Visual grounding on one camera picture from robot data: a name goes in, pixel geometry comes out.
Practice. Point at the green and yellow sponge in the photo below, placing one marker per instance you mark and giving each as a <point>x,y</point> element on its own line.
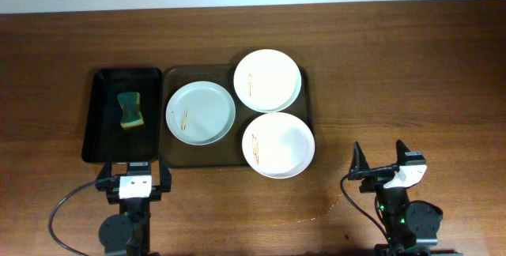
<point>130,105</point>

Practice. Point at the pale grey plate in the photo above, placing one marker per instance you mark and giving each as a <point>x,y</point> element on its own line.
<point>200,113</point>

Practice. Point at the white plate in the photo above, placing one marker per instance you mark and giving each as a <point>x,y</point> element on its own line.
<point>267,80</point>
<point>278,145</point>

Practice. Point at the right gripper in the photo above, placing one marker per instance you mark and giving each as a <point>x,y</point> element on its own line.
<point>360,170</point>

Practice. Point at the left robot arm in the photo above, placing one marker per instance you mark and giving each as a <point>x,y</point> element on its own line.
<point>128,232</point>

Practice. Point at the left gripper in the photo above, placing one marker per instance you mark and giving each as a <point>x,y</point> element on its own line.
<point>103,182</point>

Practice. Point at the white plate bottom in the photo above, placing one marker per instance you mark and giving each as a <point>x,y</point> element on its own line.
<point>278,145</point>

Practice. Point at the white plate top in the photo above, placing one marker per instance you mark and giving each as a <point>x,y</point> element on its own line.
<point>267,80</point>

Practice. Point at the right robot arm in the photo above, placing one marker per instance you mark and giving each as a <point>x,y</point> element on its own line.
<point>409,227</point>

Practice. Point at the brown serving tray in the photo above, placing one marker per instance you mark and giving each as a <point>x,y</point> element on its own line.
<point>226,152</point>

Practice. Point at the black plastic tray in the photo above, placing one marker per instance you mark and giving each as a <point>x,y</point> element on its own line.
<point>105,139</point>

